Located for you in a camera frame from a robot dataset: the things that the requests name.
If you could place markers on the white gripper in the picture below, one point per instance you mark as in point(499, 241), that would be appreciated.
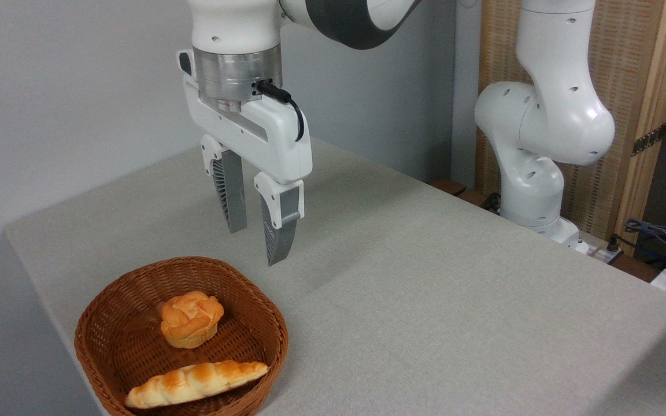
point(275, 138)

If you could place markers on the long twisted bread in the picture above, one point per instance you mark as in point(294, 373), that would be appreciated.
point(194, 384)

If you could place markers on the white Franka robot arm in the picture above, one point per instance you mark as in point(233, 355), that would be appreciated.
point(547, 115)

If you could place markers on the round bread roll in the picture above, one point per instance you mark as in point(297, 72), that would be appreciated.
point(191, 318)

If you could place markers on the brown wicker basket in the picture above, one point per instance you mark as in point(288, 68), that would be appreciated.
point(119, 323)

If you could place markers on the wooden folding screen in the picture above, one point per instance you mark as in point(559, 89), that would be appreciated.
point(619, 58)

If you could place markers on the metal screen hinge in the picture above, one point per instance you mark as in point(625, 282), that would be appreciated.
point(649, 139)

